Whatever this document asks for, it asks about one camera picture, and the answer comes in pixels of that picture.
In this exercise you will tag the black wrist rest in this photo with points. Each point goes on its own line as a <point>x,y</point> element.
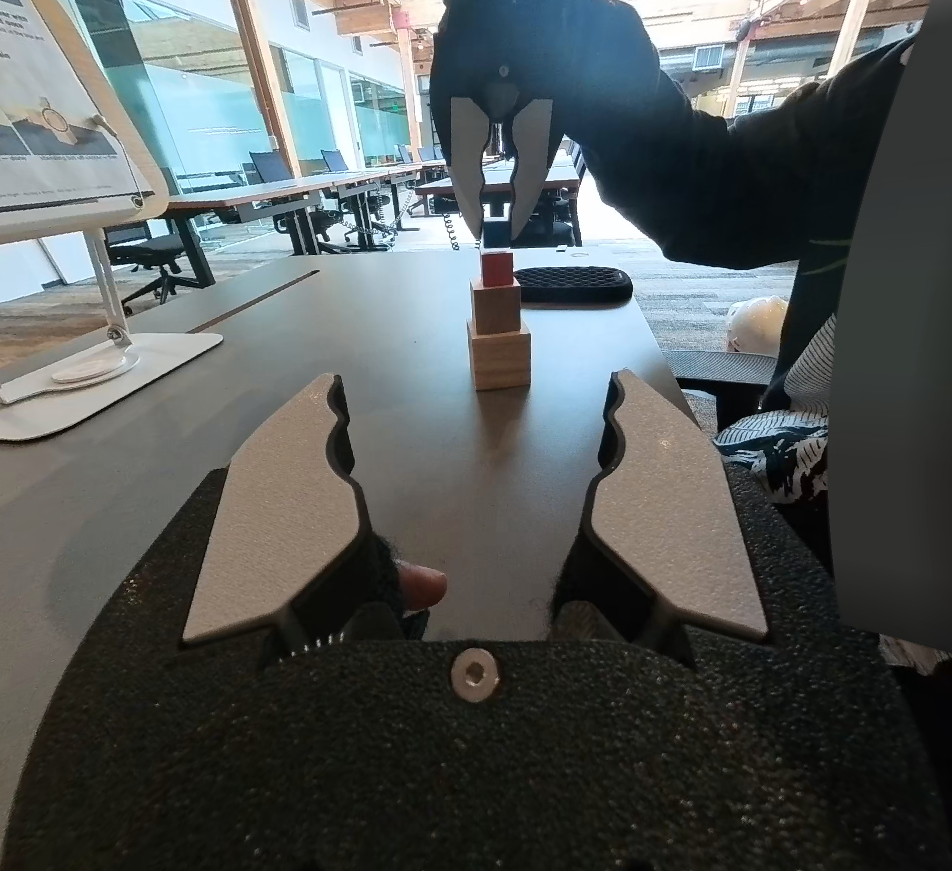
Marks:
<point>574,285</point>

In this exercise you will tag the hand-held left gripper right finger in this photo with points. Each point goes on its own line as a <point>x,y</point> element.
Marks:
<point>677,522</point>

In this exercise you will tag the person's printed shirt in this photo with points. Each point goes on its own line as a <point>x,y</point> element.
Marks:
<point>781,432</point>

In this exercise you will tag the wooden office table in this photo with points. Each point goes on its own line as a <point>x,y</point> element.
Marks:
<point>283,187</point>
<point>551,179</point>

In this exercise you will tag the black office chair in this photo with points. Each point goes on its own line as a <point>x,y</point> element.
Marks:
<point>722,373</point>
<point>149,254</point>

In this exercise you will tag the small red cube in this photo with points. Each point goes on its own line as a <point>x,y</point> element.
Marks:
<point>497,269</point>

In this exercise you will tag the medium wooden cube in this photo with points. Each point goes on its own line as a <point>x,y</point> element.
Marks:
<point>497,307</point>

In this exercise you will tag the tiny blue cube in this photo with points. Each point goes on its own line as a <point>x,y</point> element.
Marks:
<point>497,233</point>

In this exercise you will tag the printed instruction sheet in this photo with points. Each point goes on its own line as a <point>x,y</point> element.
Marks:
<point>60,112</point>

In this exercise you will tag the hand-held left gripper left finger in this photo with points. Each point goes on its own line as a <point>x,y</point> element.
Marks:
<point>275,522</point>

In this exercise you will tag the white round object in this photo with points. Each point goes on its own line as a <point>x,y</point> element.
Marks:
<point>759,325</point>

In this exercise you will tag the white instruction sheet stand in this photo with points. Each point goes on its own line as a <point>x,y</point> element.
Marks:
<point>142,142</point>

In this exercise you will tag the person's right forearm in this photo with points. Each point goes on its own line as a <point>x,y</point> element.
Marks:
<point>744,157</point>

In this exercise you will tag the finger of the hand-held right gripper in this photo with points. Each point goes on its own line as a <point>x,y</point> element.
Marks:
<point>470,164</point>
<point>531,164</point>

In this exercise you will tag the large wooden cube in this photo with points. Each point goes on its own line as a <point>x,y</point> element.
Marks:
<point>500,358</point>

